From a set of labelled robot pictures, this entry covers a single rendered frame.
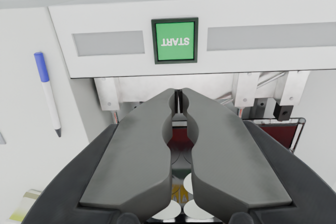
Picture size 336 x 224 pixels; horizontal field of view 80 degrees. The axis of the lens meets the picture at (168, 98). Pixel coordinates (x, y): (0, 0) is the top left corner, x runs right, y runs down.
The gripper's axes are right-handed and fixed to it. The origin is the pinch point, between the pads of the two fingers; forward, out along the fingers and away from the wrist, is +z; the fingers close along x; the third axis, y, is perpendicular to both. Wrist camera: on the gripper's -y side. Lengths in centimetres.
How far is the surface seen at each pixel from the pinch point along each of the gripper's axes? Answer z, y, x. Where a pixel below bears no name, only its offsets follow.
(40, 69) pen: 13.0, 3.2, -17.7
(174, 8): 14.5, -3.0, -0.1
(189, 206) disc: 21, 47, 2
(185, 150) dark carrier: 20.6, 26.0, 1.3
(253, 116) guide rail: 26.2, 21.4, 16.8
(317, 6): 14.5, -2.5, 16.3
